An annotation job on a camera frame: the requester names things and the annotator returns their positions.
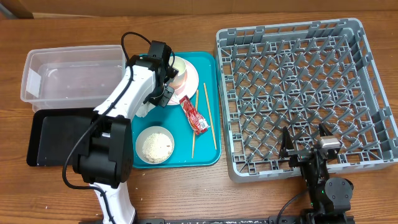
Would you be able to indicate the grey dishwasher rack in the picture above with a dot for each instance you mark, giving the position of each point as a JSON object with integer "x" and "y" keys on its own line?
{"x": 297, "y": 76}

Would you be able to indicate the white cup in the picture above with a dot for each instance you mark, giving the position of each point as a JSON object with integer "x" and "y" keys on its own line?
{"x": 179, "y": 64}

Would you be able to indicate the cooked white rice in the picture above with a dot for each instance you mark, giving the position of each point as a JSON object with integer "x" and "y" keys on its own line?
{"x": 157, "y": 147}

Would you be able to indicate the pink small bowl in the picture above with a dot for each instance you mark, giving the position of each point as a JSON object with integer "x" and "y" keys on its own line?
{"x": 179, "y": 80}

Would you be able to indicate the grey bowl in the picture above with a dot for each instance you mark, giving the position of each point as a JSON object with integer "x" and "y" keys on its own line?
{"x": 142, "y": 137}

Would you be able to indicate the pink plate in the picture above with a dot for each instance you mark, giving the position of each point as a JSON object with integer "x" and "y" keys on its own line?
{"x": 190, "y": 86}

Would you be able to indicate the black tray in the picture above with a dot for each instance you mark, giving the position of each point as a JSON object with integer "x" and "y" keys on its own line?
{"x": 54, "y": 133}

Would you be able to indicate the white napkin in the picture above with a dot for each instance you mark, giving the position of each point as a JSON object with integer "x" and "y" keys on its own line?
{"x": 144, "y": 109}

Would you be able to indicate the clear plastic bin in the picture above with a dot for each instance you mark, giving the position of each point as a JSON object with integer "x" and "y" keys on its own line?
{"x": 71, "y": 77}

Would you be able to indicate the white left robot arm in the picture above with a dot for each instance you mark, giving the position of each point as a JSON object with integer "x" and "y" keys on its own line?
{"x": 103, "y": 156}

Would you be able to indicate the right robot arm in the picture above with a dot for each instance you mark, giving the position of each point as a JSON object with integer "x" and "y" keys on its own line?
{"x": 329, "y": 196}

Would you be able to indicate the red sauce packet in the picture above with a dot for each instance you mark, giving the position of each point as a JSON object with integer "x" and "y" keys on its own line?
{"x": 197, "y": 122}

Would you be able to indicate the teal plastic tray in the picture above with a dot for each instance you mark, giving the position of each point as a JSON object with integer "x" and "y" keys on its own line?
{"x": 174, "y": 120}

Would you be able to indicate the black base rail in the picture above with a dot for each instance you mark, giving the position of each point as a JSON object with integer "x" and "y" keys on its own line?
{"x": 270, "y": 220}

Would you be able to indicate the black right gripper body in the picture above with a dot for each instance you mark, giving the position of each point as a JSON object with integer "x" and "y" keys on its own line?
{"x": 300, "y": 155}

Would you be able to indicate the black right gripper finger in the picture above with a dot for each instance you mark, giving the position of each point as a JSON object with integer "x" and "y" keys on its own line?
{"x": 324, "y": 131}
{"x": 286, "y": 144}

